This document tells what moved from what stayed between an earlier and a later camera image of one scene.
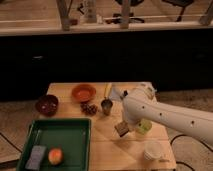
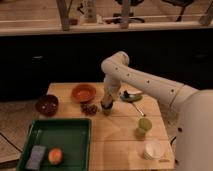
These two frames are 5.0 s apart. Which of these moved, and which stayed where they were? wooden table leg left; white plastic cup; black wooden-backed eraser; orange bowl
Moved: black wooden-backed eraser
Stayed: wooden table leg left; orange bowl; white plastic cup
